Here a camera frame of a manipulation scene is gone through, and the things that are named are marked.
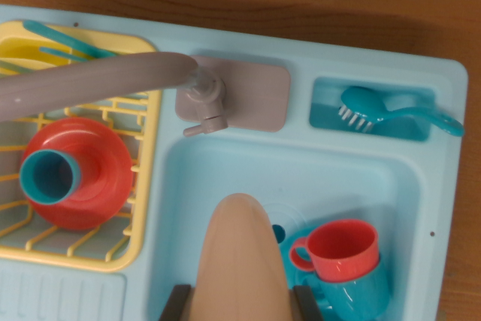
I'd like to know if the grey toy faucet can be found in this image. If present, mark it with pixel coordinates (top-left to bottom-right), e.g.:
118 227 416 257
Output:
0 52 291 138

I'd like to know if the yellow dish rack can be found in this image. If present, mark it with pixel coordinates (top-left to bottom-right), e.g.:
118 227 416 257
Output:
0 20 163 274

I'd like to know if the cream toy detergent bottle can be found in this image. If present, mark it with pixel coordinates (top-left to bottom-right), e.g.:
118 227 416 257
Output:
186 192 298 321

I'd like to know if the teal dish brush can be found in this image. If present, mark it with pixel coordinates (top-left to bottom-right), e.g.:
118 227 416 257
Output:
337 86 465 138

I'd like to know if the teal toy cup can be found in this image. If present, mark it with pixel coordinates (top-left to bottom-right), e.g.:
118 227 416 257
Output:
300 253 392 321
19 149 82 206

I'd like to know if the teal toy fork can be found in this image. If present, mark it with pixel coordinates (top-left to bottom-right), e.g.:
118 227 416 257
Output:
39 46 90 64

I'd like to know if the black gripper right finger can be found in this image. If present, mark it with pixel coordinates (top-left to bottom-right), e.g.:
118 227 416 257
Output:
292 285 325 321

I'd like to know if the red toy cup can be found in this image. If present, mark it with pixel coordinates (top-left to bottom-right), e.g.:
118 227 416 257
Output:
289 218 380 283

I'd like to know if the light blue toy sink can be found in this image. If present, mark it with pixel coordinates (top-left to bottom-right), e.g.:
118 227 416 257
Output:
0 4 470 321

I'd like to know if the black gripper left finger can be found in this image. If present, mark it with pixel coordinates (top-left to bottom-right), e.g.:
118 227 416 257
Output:
159 283 195 321

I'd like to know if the red toy plate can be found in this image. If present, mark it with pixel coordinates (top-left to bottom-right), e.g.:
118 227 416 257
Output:
20 117 135 231

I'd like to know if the teal toy knife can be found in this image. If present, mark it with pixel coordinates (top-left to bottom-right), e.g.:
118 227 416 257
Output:
22 19 118 60

